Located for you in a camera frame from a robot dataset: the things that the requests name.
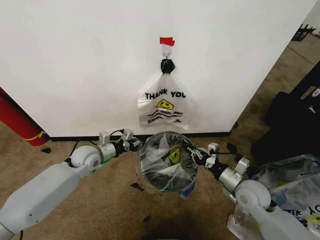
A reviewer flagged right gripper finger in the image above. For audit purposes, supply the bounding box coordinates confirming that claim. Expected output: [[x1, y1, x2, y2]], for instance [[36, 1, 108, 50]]
[[190, 152, 206, 166], [185, 147, 210, 157]]

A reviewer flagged round bin with liner bag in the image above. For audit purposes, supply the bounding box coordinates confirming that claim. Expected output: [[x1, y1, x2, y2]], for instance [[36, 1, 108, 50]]
[[136, 129, 200, 199]]

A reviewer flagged clear thank you garbage bag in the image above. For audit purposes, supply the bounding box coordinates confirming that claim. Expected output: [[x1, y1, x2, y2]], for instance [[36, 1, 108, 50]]
[[136, 72, 190, 131]]

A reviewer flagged crumpled clear plastic bag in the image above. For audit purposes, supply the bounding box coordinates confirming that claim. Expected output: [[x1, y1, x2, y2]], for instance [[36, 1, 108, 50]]
[[251, 153, 320, 201]]

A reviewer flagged black knotted bag tie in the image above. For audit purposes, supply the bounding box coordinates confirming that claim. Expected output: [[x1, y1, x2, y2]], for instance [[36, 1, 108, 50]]
[[159, 58, 177, 76]]

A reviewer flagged green tape marker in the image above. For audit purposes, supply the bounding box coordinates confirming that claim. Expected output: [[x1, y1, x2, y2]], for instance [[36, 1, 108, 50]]
[[94, 159, 111, 174]]

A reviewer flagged blue tape piece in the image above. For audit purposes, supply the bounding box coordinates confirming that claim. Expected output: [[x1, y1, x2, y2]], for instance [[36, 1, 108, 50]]
[[179, 184, 196, 199]]

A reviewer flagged large black case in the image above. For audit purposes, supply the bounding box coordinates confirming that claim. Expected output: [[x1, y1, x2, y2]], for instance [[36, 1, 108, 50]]
[[250, 56, 320, 166]]

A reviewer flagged red cylinder with yellow arrow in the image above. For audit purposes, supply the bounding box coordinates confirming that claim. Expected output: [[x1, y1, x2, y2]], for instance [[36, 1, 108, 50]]
[[0, 87, 49, 147]]

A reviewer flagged black crate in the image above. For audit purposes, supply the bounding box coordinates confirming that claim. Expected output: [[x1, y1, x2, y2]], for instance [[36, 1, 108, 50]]
[[293, 23, 320, 43]]

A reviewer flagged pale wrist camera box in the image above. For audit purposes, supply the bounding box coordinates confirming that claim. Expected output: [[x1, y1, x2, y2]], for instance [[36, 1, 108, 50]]
[[122, 128, 135, 142], [207, 142, 221, 157]]

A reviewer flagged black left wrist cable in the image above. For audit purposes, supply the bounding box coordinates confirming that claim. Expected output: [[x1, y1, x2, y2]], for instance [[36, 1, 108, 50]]
[[70, 128, 126, 161]]

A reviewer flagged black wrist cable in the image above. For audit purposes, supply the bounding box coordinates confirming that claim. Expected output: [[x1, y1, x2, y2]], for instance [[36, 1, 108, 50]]
[[70, 128, 126, 161], [211, 149, 239, 156]]

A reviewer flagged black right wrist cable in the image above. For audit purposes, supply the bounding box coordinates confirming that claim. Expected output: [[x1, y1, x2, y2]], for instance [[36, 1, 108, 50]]
[[211, 149, 239, 156]]

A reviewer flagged clear adhesive wall hook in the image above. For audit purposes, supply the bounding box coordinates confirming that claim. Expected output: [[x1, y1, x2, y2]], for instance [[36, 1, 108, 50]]
[[161, 44, 173, 60]]

